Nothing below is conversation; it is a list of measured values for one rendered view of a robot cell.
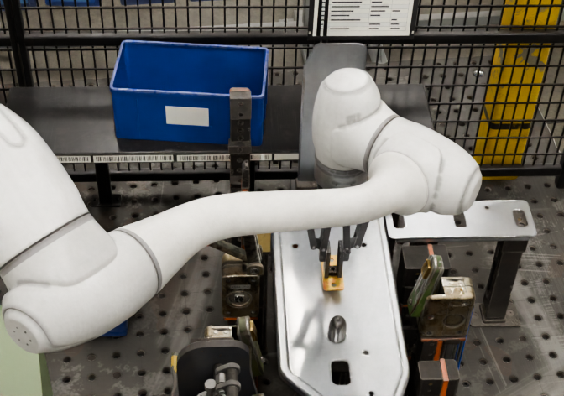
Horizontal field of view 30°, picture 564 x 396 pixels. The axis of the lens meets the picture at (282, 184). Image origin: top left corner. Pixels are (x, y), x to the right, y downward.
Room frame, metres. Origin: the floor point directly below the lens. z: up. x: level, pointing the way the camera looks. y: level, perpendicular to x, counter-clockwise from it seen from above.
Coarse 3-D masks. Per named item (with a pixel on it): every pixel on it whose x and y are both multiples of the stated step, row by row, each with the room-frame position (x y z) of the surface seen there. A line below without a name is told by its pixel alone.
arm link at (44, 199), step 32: (0, 128) 0.94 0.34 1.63; (32, 128) 0.97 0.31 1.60; (0, 160) 0.90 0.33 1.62; (32, 160) 0.92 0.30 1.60; (0, 192) 0.87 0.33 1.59; (32, 192) 0.88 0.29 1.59; (64, 192) 0.90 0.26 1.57; (0, 224) 0.85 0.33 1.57; (32, 224) 0.85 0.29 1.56; (64, 224) 0.86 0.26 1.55; (0, 256) 0.83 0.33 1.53
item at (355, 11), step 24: (312, 0) 1.82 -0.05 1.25; (336, 0) 1.82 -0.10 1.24; (360, 0) 1.83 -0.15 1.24; (384, 0) 1.83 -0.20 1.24; (408, 0) 1.83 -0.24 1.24; (312, 24) 1.82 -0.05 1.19; (336, 24) 1.82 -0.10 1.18; (360, 24) 1.83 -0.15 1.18; (384, 24) 1.83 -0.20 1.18; (408, 24) 1.83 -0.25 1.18
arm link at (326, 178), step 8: (320, 168) 1.25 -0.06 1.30; (328, 168) 1.24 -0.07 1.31; (320, 176) 1.25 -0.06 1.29; (328, 176) 1.24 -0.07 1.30; (336, 176) 1.23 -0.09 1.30; (344, 176) 1.23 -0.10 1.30; (352, 176) 1.23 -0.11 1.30; (360, 176) 1.24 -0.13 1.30; (320, 184) 1.25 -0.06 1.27; (328, 184) 1.24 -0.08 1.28; (336, 184) 1.23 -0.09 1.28; (344, 184) 1.23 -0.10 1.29; (352, 184) 1.24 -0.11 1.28; (360, 184) 1.24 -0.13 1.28
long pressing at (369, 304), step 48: (288, 240) 1.37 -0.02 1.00; (336, 240) 1.38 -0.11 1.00; (384, 240) 1.39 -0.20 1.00; (288, 288) 1.25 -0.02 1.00; (384, 288) 1.26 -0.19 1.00; (288, 336) 1.14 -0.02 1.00; (384, 336) 1.15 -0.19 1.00; (288, 384) 1.05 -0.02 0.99; (336, 384) 1.05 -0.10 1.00; (384, 384) 1.05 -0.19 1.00
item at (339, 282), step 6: (336, 258) 1.31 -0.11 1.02; (330, 264) 1.30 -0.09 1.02; (336, 264) 1.30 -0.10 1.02; (330, 270) 1.27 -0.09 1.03; (336, 270) 1.27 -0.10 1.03; (330, 276) 1.27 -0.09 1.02; (336, 276) 1.27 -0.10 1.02; (342, 276) 1.27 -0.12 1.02; (324, 282) 1.25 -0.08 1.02; (330, 282) 1.25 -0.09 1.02; (336, 282) 1.25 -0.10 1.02; (342, 282) 1.25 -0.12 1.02; (324, 288) 1.24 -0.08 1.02; (330, 288) 1.24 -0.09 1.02; (336, 288) 1.24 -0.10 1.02; (342, 288) 1.24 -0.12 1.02
